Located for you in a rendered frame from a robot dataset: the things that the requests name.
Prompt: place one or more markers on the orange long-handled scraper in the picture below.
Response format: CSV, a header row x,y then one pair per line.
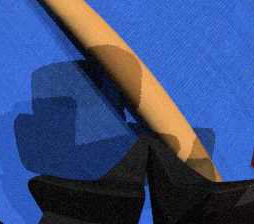
x,y
131,76

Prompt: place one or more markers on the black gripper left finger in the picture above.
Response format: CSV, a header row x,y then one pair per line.
x,y
115,198

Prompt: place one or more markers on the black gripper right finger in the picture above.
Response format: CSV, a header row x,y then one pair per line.
x,y
180,195

